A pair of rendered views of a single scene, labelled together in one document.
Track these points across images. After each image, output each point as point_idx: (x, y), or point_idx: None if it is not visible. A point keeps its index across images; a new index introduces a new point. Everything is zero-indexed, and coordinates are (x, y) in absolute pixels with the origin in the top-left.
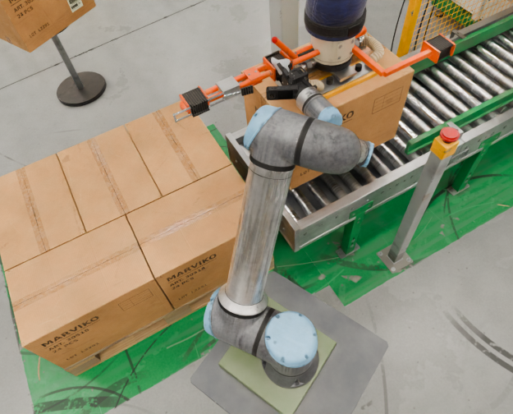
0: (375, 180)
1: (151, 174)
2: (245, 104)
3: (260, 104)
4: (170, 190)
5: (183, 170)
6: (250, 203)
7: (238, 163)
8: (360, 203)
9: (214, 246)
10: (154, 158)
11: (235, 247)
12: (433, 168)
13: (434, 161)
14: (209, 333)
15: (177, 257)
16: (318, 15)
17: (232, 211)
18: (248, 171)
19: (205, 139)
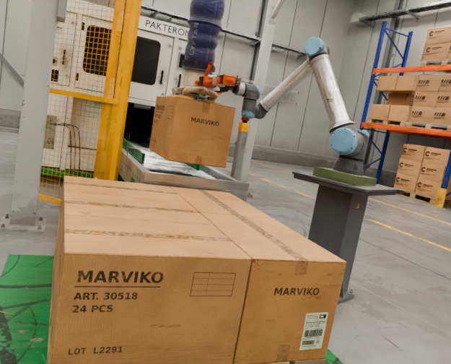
0: (217, 172)
1: (156, 198)
2: (173, 126)
3: (200, 110)
4: (182, 199)
5: (161, 193)
6: (331, 70)
7: None
8: None
9: (247, 203)
10: (135, 194)
11: (336, 94)
12: (244, 141)
13: (244, 136)
14: (356, 141)
15: (254, 210)
16: (208, 58)
17: (217, 195)
18: (322, 60)
19: (131, 183)
